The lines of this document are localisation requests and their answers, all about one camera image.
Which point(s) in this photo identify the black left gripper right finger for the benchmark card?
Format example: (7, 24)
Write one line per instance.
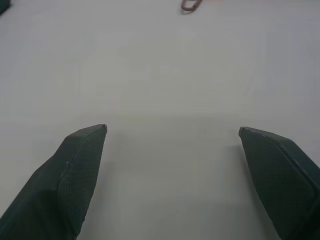
(282, 180)

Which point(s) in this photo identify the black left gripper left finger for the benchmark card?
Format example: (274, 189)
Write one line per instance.
(60, 185)

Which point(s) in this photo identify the dark object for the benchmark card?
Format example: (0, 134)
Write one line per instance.
(4, 5)

